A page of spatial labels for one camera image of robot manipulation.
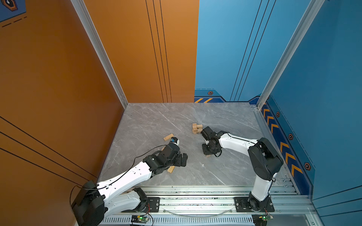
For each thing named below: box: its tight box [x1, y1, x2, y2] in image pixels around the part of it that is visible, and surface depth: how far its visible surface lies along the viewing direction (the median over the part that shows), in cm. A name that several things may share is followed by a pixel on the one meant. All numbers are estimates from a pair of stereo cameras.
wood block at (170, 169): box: [166, 165, 175, 174], surface depth 86 cm
